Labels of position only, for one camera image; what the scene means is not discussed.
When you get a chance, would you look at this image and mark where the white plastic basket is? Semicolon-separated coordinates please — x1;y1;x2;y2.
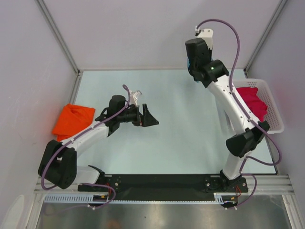
222;79;285;135

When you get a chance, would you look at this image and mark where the teal t-shirt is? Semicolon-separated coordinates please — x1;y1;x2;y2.
187;58;199;83

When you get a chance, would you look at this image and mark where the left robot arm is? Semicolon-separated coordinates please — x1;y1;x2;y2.
38;95;159;191

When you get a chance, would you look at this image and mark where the frame post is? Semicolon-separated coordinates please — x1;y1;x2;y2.
35;0;80;76
244;0;290;76

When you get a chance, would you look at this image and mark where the orange t-shirt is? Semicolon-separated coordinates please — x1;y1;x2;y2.
52;104;96;142

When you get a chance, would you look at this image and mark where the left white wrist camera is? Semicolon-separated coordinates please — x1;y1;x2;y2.
129;90;142;107

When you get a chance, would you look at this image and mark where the white slotted cable duct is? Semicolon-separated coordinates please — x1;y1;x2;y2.
44;193;237;205

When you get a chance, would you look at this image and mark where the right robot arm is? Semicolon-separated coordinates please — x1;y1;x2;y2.
185;38;270;191

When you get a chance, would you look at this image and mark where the left rear frame post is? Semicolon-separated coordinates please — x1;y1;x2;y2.
35;0;80;76

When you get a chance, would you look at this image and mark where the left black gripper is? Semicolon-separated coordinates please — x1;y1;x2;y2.
118;104;158;127

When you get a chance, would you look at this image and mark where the magenta t-shirt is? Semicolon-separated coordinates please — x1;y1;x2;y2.
237;87;268;122

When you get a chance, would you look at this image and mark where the right rear frame post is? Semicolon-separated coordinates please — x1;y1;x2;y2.
244;0;290;76

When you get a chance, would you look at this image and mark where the aluminium frame rail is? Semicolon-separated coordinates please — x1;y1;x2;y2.
34;175;295;195

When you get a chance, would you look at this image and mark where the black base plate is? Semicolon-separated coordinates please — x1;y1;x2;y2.
77;173;249;201

